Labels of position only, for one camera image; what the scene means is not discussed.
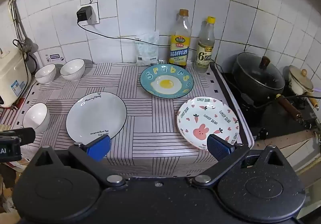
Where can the red striped cloth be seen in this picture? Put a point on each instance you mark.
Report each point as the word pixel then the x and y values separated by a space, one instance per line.
pixel 6 116

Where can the striped table mat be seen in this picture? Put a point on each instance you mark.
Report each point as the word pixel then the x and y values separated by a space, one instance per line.
pixel 150 118

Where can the hanging metal utensils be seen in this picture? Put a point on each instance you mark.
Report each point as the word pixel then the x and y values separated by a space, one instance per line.
pixel 20 25

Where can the black power adapter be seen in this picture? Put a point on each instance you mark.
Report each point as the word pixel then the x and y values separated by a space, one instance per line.
pixel 84 13

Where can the black stove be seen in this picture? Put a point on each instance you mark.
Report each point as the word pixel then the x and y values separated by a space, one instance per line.
pixel 270 118

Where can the white bowl with black rim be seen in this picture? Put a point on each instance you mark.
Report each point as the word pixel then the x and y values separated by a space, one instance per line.
pixel 73 69
pixel 36 117
pixel 45 73

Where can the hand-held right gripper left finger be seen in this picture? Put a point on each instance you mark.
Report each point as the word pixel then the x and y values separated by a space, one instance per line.
pixel 100 146

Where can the small cream pot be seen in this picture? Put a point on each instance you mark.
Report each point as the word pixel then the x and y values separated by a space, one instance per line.
pixel 299 81

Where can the glass pot lid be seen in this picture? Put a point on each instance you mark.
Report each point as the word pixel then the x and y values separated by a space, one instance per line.
pixel 258 71

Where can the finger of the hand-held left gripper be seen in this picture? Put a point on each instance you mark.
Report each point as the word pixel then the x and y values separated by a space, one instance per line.
pixel 25 135

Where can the clear vinegar bottle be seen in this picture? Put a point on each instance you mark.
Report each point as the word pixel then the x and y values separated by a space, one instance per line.
pixel 206 49

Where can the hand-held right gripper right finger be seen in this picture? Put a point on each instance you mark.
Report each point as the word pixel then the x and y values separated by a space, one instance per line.
pixel 217 147

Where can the white rabbit and carrot plate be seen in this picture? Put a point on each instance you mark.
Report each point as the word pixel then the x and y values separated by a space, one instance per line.
pixel 208 121

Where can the white rice cooker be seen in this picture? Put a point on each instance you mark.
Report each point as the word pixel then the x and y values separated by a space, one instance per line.
pixel 12 76

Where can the white wall sticker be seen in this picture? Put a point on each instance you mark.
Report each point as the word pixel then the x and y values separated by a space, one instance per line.
pixel 54 57

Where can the amber cooking wine bottle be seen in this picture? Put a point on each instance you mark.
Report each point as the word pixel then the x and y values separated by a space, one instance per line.
pixel 179 40

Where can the clear plastic bag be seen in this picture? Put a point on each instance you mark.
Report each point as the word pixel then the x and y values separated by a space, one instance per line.
pixel 148 48

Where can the white plate with black rim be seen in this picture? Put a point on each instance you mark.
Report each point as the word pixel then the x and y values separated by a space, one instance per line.
pixel 96 116

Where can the blue fried egg plate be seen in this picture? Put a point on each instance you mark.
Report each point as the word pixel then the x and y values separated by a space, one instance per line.
pixel 166 81

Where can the white wall socket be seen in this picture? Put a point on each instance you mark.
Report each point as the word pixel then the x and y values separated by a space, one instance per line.
pixel 94 14

